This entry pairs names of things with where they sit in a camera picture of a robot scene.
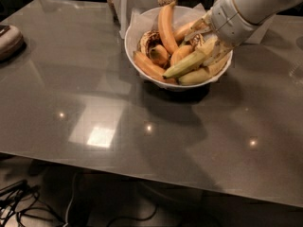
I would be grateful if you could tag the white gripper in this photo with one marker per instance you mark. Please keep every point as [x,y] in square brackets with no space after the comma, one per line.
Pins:
[233,22]

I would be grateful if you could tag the yellow-green banana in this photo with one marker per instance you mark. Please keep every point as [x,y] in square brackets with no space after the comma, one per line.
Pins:
[191,61]

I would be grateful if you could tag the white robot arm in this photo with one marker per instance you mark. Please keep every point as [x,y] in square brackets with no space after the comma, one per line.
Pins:
[234,21]

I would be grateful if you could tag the brown spotted banana centre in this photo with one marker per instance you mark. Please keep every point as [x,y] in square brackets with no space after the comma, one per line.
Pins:
[197,41]

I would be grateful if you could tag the brown spotted banana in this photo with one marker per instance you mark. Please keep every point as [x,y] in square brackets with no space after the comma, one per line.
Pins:
[197,41]
[148,41]

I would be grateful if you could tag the small orange banana centre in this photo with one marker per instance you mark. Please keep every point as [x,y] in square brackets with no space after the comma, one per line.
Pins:
[180,53]

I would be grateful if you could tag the orange banana at top right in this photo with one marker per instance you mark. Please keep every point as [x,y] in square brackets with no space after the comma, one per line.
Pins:
[181,32]

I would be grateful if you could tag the yellow banana along right rim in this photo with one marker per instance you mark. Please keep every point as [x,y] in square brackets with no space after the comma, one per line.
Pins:
[204,73]

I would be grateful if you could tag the long upright orange banana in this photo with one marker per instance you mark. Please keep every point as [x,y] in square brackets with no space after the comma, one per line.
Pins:
[165,27]

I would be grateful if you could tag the short orange banana stub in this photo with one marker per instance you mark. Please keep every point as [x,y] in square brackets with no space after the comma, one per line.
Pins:
[159,55]

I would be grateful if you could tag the brown spotted banana left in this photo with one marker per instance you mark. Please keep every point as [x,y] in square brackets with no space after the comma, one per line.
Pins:
[148,41]

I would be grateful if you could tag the orange banana at left rim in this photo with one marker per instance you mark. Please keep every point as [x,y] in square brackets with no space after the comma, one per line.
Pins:
[149,68]

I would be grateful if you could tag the white bowl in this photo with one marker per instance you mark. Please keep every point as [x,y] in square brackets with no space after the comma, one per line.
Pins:
[174,87]

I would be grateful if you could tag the round grey case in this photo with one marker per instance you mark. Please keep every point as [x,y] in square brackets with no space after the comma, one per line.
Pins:
[11,39]

